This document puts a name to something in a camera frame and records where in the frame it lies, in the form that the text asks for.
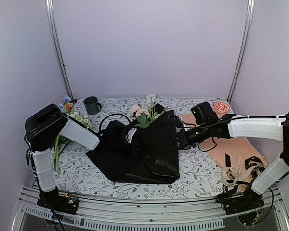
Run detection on blue orange flower stems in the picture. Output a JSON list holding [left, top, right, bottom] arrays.
[[58, 95, 74, 114]]

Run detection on pink wrapping paper sheet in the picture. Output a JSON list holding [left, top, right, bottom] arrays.
[[180, 112, 268, 191]]

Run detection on left aluminium frame post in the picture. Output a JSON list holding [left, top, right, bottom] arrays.
[[45, 0, 74, 100]]

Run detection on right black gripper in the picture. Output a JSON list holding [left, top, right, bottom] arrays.
[[167, 122, 211, 151]]

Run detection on red patterned small bowl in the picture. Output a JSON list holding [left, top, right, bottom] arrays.
[[213, 101, 232, 114]]

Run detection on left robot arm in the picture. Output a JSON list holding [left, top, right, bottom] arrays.
[[24, 103, 136, 209]]

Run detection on aluminium frame post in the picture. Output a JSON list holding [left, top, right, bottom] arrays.
[[45, 0, 74, 100], [227, 0, 255, 104]]

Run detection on green leafy flower bunch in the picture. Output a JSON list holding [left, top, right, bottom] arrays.
[[53, 111, 93, 176]]

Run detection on black wrapping paper sheet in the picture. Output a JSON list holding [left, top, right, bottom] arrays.
[[86, 110, 180, 184]]

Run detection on right aluminium frame post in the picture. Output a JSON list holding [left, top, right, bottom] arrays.
[[227, 0, 255, 104]]

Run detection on small white flower stem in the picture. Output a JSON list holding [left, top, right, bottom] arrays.
[[145, 93, 157, 122]]

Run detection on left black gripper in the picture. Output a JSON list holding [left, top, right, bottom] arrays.
[[111, 139, 146, 158]]

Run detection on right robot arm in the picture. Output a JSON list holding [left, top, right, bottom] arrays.
[[200, 137, 289, 210]]

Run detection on floral patterned tablecloth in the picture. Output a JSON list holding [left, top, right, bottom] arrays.
[[53, 98, 228, 200]]

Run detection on white rose long stem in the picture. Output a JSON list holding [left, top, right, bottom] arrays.
[[129, 104, 150, 129]]

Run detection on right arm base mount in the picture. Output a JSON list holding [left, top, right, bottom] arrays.
[[217, 193, 264, 226]]

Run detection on dark grey mug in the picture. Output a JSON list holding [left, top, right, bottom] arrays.
[[83, 96, 102, 115]]

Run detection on black printed ribbon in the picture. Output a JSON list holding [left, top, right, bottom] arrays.
[[216, 153, 266, 203]]

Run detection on cream printed ribbon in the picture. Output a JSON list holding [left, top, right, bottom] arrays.
[[221, 166, 257, 193]]

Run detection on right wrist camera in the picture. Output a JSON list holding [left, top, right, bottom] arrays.
[[191, 101, 219, 125]]

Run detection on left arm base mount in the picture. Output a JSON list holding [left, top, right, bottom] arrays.
[[37, 192, 79, 215]]

